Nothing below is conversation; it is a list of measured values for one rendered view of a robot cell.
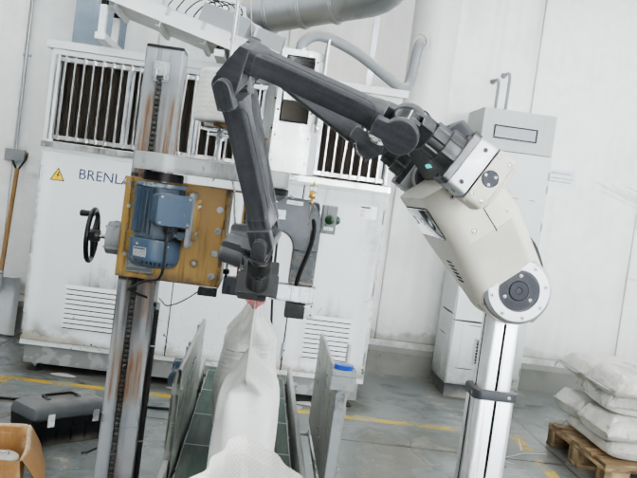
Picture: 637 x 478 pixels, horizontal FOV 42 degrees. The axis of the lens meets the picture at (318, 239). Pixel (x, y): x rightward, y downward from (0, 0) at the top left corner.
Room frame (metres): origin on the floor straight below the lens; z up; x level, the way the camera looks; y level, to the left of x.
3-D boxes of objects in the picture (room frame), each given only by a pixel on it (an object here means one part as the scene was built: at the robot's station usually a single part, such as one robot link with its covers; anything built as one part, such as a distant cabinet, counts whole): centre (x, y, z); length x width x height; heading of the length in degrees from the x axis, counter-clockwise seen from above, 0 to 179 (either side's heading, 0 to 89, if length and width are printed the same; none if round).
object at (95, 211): (2.68, 0.73, 1.13); 0.18 x 0.11 x 0.18; 4
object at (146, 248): (2.47, 0.48, 1.21); 0.15 x 0.15 x 0.25
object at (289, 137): (5.10, 0.25, 1.82); 0.51 x 0.27 x 0.71; 4
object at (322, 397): (3.24, -0.11, 0.54); 1.05 x 0.02 x 0.41; 4
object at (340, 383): (2.54, -0.13, 0.81); 0.08 x 0.08 x 0.06; 4
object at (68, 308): (5.86, 0.73, 1.05); 2.28 x 1.16 x 2.09; 94
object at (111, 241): (2.68, 0.65, 1.14); 0.11 x 0.06 x 0.11; 4
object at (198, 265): (2.72, 0.47, 1.18); 0.34 x 0.25 x 0.31; 94
